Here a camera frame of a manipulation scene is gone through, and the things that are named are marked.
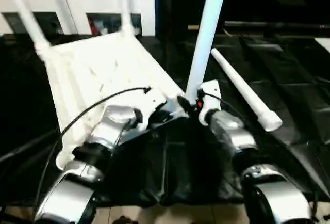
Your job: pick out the white flat board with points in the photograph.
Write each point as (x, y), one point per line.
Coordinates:
(323, 44)

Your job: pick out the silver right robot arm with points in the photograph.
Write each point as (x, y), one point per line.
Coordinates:
(232, 131)

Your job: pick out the small tan label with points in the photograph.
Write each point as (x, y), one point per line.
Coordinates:
(193, 27)

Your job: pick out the white plastic table leg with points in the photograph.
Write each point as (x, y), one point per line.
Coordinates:
(25, 15)
(245, 92)
(206, 33)
(126, 9)

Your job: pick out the dark brown rounded object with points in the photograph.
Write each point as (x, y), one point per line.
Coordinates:
(122, 220)

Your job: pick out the white plastic table top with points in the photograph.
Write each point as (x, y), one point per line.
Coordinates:
(103, 61)

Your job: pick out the white cabinet with glass doors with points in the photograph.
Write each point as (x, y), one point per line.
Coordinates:
(67, 4)

